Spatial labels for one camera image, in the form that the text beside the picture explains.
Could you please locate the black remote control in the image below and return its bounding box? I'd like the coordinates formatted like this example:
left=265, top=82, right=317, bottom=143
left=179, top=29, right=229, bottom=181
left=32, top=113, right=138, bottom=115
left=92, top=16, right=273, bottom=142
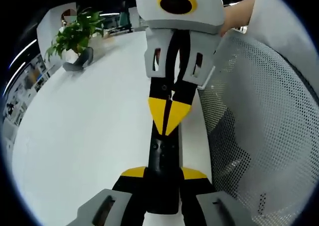
left=147, top=130, right=184, bottom=216

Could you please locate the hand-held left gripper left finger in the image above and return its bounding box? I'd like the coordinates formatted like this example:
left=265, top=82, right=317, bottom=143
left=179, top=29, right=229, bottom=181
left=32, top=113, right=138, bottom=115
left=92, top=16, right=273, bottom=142
left=66, top=166, right=150, bottom=226

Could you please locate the white mesh laundry basket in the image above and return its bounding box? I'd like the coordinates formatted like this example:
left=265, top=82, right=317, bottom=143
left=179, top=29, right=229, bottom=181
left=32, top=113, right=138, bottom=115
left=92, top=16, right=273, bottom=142
left=196, top=1, right=319, bottom=226

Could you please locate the green potted plant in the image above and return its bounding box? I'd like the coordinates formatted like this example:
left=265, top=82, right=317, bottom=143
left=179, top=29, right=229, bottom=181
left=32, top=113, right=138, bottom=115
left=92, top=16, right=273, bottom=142
left=44, top=6, right=106, bottom=62

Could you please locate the wall poster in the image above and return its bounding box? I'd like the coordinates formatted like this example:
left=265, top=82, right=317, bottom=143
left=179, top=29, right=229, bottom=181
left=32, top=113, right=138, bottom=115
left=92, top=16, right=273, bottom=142
left=60, top=8, right=78, bottom=26

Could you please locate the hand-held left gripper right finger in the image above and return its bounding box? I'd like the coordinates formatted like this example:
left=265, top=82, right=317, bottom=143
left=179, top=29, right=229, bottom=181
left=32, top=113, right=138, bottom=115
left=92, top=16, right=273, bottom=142
left=178, top=167, right=259, bottom=226

